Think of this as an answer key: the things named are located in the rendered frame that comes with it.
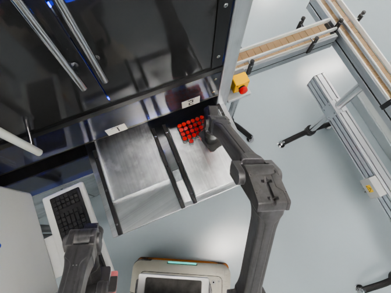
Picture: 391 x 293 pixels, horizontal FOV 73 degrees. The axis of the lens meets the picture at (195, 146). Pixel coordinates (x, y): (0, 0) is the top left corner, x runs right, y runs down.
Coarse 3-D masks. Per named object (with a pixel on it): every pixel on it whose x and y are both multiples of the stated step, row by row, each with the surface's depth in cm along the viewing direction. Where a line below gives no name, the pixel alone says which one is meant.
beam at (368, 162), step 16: (320, 80) 174; (320, 96) 176; (336, 96) 171; (336, 112) 167; (336, 128) 173; (352, 128) 164; (352, 144) 164; (368, 144) 161; (368, 160) 157; (368, 176) 161; (384, 176) 155; (384, 208) 159
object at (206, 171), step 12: (180, 144) 125; (180, 156) 119; (192, 156) 123; (204, 156) 123; (216, 156) 123; (228, 156) 123; (192, 168) 121; (204, 168) 121; (216, 168) 121; (228, 168) 121; (192, 180) 119; (204, 180) 119; (216, 180) 119; (228, 180) 119; (204, 192) 116
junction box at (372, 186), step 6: (360, 180) 163; (366, 180) 157; (372, 180) 154; (378, 180) 154; (366, 186) 159; (372, 186) 154; (378, 186) 153; (372, 192) 156; (378, 192) 152; (384, 192) 152
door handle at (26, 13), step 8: (16, 0) 43; (16, 8) 45; (24, 8) 45; (24, 16) 46; (32, 16) 47; (32, 24) 48; (40, 24) 50; (40, 32) 50; (48, 40) 53; (48, 48) 55; (56, 48) 56; (56, 56) 57; (64, 56) 59; (64, 64) 60; (72, 64) 69; (72, 72) 63; (80, 80) 67; (80, 88) 70
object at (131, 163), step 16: (128, 128) 127; (144, 128) 127; (96, 144) 123; (112, 144) 124; (128, 144) 124; (144, 144) 124; (112, 160) 122; (128, 160) 122; (144, 160) 122; (160, 160) 122; (112, 176) 120; (128, 176) 120; (144, 176) 120; (160, 176) 120; (112, 192) 117; (128, 192) 117
